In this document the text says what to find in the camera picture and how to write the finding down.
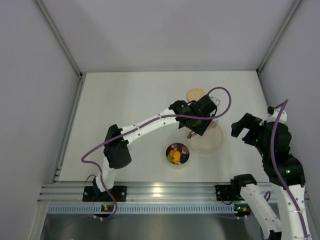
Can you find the beige round lid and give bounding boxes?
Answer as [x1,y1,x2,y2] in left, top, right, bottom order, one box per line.
[186,88,207,102]

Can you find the metal tongs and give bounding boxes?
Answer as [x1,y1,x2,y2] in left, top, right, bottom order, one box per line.
[185,119,218,140]

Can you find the black round food piece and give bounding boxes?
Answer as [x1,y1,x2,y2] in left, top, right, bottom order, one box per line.
[179,154,189,164]

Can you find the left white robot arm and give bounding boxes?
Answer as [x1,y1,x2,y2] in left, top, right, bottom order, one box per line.
[92,94,220,195]

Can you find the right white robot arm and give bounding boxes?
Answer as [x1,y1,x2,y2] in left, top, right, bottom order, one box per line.
[230,112,312,240]

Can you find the round metal lunch box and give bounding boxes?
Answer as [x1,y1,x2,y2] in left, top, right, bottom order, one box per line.
[165,142,190,169]

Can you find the cream plate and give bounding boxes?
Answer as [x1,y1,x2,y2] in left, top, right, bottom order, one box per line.
[186,123,224,154]

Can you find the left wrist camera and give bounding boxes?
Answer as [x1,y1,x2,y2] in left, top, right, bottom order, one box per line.
[210,96,221,107]

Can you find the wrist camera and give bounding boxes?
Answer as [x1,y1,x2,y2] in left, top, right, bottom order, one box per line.
[210,96,221,107]
[266,106,287,124]

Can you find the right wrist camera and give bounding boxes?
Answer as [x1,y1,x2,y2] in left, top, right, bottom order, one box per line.
[266,106,287,124]

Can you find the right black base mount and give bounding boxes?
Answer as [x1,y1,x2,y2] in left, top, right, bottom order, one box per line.
[215,184,237,202]

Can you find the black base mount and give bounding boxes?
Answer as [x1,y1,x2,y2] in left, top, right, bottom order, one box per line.
[82,185,128,202]
[215,184,237,202]

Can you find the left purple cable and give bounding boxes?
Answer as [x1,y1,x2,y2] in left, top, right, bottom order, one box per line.
[81,86,232,221]

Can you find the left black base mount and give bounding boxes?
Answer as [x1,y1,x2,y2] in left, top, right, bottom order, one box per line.
[82,185,128,202]

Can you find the aluminium rail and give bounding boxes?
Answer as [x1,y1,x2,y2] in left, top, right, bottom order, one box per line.
[37,181,310,202]

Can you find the slotted cable duct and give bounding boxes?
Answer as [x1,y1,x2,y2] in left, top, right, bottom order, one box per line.
[47,203,249,215]

